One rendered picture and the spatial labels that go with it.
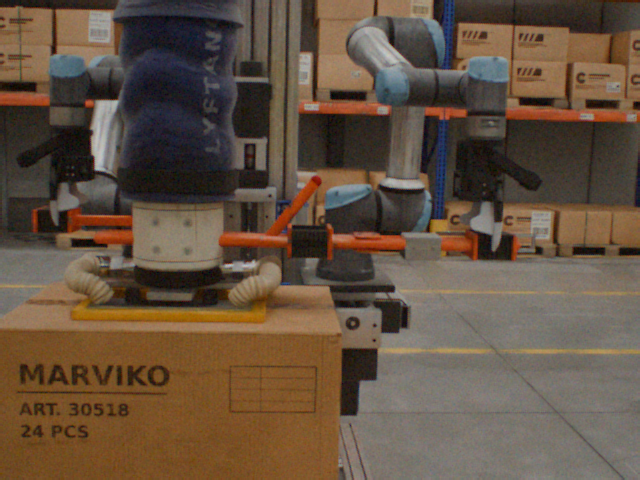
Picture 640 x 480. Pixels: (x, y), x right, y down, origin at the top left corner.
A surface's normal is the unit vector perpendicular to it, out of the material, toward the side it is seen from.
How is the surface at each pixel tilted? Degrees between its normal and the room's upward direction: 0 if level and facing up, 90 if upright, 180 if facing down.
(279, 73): 90
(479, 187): 89
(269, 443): 90
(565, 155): 90
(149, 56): 70
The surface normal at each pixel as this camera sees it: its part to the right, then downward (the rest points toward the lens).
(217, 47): 0.76, 0.28
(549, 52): 0.07, 0.18
